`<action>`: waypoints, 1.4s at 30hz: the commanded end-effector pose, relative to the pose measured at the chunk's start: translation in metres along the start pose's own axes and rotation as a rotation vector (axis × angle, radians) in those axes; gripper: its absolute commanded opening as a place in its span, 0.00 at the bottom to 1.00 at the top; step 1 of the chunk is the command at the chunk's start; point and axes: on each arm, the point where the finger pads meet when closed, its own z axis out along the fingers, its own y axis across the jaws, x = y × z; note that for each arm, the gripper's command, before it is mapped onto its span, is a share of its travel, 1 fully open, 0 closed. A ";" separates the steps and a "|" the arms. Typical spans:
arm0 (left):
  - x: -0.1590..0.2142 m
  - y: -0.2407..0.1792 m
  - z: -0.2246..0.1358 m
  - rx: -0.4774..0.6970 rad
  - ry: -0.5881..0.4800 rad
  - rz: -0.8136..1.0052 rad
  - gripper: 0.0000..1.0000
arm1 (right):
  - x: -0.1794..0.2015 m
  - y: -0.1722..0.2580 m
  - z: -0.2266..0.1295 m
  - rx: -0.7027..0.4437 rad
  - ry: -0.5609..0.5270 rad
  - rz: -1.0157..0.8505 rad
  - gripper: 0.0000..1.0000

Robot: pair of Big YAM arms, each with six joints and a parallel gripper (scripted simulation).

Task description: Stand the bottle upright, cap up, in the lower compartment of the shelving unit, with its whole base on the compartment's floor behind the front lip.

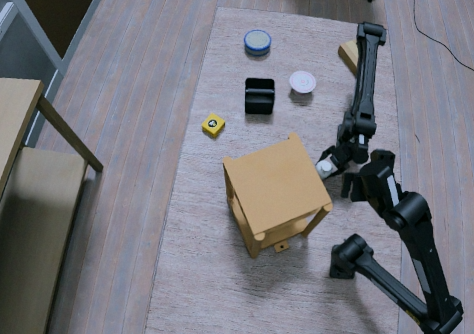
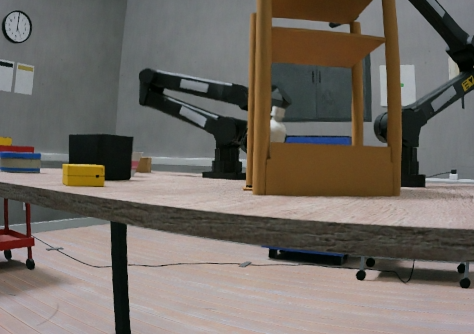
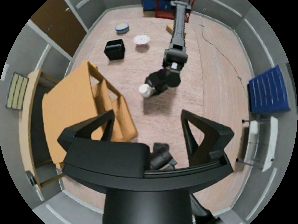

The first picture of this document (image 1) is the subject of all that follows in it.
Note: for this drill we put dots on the tan wooden shelving unit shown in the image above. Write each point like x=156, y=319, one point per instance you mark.
x=274, y=185

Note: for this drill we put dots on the small brown cardboard box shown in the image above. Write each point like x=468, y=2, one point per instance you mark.
x=348, y=51

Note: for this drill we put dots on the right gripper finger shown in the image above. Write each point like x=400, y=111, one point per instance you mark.
x=333, y=174
x=323, y=156

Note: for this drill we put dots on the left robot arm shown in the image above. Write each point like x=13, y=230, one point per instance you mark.
x=411, y=213

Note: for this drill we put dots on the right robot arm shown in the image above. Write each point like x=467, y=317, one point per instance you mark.
x=363, y=125

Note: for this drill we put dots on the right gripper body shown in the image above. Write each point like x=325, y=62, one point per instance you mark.
x=343, y=168

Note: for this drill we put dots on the white bottle with grey cap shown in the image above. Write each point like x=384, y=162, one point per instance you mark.
x=322, y=167

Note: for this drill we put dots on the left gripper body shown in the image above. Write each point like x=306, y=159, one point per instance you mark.
x=357, y=195

